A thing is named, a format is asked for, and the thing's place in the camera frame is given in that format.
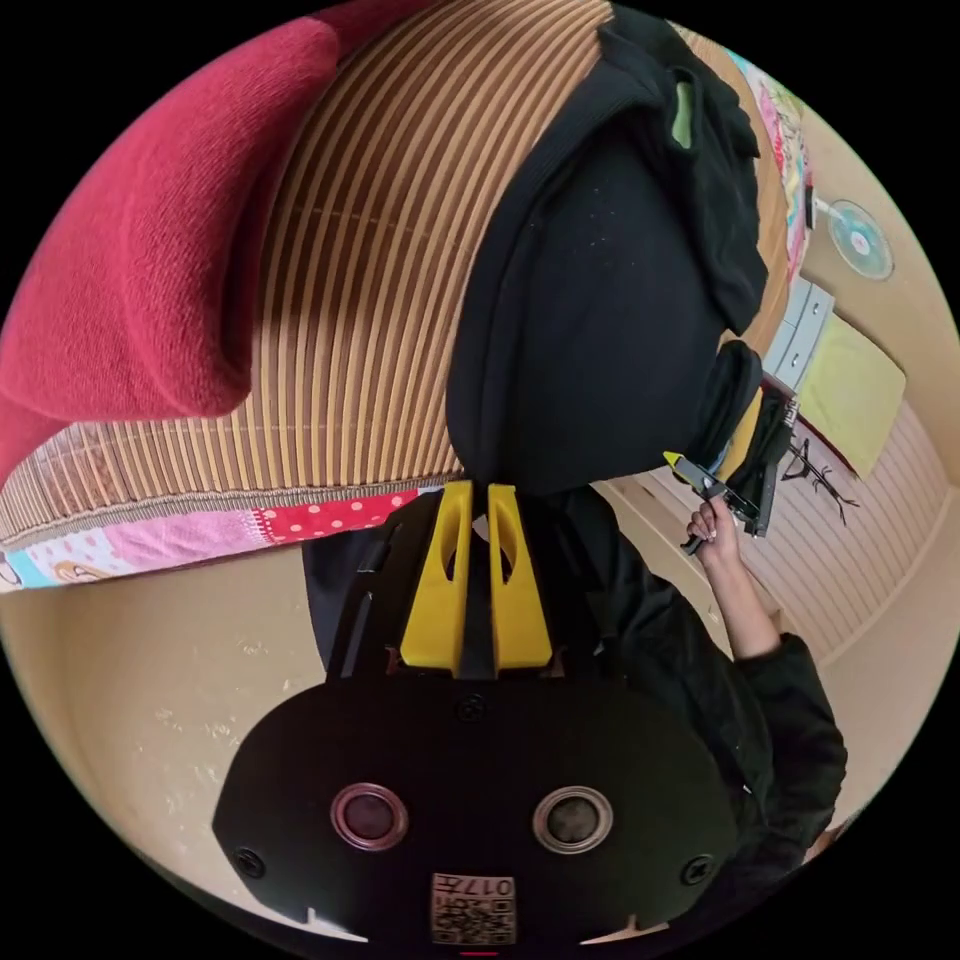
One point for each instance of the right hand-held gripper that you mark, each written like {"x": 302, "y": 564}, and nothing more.
{"x": 721, "y": 491}

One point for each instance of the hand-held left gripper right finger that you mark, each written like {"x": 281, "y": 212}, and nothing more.
{"x": 517, "y": 607}

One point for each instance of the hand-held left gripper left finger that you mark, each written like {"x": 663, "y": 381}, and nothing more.
{"x": 435, "y": 600}

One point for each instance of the black long sleeve shirt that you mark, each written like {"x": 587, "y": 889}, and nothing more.
{"x": 600, "y": 315}

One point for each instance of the person's right forearm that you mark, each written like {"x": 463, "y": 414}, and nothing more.
{"x": 746, "y": 607}

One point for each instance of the person's right hand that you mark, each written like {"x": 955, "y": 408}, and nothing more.
{"x": 718, "y": 534}

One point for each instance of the grey drawer cabinet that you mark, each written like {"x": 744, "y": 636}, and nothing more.
{"x": 802, "y": 330}

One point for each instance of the person's body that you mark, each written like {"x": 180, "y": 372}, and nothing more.
{"x": 697, "y": 712}

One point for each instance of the round fan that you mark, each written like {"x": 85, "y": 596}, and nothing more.
{"x": 861, "y": 240}

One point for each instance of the bed with woven mat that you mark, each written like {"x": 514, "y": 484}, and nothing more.
{"x": 375, "y": 300}

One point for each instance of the red sweater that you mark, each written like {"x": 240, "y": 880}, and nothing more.
{"x": 142, "y": 247}

